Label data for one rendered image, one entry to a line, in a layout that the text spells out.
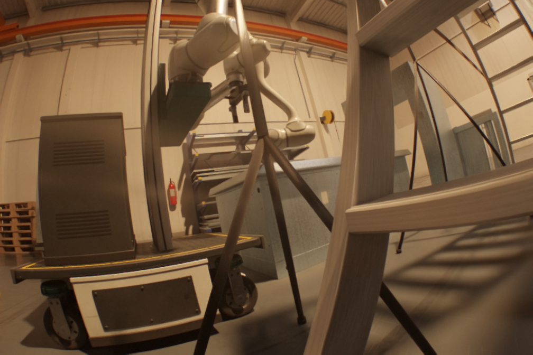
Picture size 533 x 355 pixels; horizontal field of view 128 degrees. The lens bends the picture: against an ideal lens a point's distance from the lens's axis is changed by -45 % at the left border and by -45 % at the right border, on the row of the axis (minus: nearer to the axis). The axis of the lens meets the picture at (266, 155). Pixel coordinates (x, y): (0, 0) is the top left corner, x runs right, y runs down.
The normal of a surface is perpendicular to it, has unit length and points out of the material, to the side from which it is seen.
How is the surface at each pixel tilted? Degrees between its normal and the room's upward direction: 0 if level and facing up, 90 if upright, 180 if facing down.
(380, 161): 92
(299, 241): 90
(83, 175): 90
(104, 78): 90
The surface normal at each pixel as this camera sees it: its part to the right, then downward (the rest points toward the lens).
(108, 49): 0.42, -0.25
